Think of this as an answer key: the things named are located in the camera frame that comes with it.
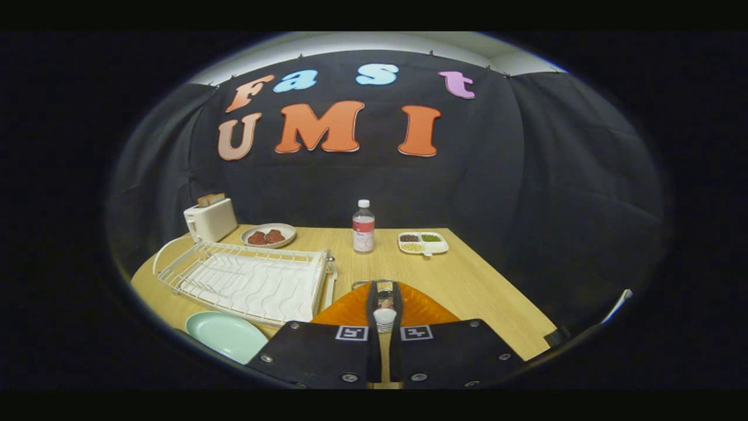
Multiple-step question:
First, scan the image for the white wire dish rack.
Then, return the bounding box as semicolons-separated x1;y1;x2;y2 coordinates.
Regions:
153;235;338;327

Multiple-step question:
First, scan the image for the light green plate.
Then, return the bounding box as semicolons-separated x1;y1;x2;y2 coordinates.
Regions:
185;310;269;365

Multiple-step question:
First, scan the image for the black backdrop cloth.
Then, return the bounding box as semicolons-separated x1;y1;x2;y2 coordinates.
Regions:
108;50;667;328

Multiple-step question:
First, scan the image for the white divided bean tray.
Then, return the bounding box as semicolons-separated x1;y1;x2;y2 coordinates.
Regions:
398;232;450;258

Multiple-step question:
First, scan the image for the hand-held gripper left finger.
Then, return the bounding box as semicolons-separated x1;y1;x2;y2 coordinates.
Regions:
245;281;382;389

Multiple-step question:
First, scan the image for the beige round dish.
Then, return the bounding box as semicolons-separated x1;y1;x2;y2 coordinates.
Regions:
240;223;297;249

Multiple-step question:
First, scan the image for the white and blue object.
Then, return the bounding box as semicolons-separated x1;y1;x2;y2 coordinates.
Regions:
602;289;633;324

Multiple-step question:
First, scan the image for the white toaster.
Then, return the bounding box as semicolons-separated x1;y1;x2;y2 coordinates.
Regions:
183;198;239;243

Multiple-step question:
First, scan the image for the clear bottle red label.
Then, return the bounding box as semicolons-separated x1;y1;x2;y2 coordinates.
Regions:
352;199;376;254

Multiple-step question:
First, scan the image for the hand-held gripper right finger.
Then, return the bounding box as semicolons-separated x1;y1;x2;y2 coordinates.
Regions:
390;281;525;389

